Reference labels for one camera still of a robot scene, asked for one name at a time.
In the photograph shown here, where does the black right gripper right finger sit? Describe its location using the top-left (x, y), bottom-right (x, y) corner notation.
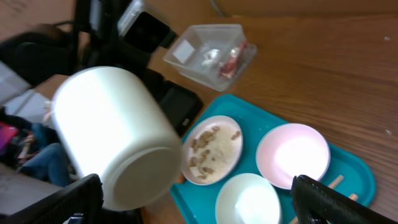
top-left (290, 175), bottom-right (397, 224)

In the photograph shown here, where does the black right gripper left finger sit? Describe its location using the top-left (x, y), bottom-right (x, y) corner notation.
top-left (6, 174), bottom-right (103, 224)

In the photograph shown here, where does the white bowl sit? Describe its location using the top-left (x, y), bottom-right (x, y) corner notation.
top-left (215, 173), bottom-right (282, 224)

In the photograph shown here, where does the white cup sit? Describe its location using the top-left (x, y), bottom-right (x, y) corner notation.
top-left (52, 67), bottom-right (182, 211)

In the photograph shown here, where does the white paper tissue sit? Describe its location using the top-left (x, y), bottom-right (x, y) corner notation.
top-left (201, 49), bottom-right (220, 67)

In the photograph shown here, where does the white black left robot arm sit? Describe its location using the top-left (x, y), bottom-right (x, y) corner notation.
top-left (1, 1), bottom-right (178, 97)

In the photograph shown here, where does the clear plastic waste bin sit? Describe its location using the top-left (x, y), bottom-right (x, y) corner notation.
top-left (164, 24), bottom-right (257, 92)

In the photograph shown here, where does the left wooden chopstick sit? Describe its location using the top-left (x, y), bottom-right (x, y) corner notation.
top-left (328, 175), bottom-right (344, 189)

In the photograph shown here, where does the wooden chopstick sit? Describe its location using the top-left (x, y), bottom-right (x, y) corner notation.
top-left (289, 193), bottom-right (358, 224)
top-left (328, 175), bottom-right (344, 189)

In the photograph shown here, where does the right wooden chopstick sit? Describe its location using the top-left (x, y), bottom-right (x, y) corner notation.
top-left (289, 193), bottom-right (358, 224)

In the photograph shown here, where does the pink plate with rice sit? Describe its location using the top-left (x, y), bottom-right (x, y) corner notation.
top-left (182, 115), bottom-right (243, 185)

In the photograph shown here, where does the black plastic tray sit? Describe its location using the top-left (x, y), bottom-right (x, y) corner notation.
top-left (139, 68), bottom-right (203, 136)

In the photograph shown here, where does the red snack wrapper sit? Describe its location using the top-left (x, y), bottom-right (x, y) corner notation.
top-left (219, 40), bottom-right (247, 79)

